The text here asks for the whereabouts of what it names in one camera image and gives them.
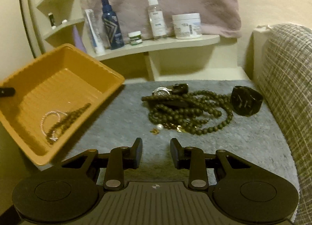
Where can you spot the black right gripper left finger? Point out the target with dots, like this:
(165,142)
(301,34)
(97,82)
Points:
(119,160)

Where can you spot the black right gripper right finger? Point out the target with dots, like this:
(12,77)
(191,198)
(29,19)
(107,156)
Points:
(192,159)

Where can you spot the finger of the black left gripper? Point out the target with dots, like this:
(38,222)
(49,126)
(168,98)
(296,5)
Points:
(7,91)

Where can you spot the small gold earring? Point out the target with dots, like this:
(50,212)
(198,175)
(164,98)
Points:
(157,129)

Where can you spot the orange plastic tray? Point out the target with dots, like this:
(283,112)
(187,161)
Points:
(64,79)

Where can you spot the black rectangular stick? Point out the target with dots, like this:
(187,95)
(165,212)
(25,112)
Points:
(175,104)

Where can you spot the lilac tube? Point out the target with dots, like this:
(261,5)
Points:
(78,40)

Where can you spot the standing black white stick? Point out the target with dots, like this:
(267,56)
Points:
(52,20)

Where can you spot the cream wooden shelf unit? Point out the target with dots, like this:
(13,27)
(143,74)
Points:
(209,57)

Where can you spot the blue white tube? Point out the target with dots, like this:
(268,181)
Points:
(94,33)

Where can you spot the small green white jar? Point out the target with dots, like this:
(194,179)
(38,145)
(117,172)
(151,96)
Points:
(135,38)

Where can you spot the dark blue spray bottle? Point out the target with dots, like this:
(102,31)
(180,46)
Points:
(112,26)

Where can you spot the large white cream jar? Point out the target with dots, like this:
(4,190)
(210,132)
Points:
(187,26)

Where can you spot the grey checked cushion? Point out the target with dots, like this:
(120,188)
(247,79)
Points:
(282,70)

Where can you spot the clear spray bottle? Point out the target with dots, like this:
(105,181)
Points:
(158,25)

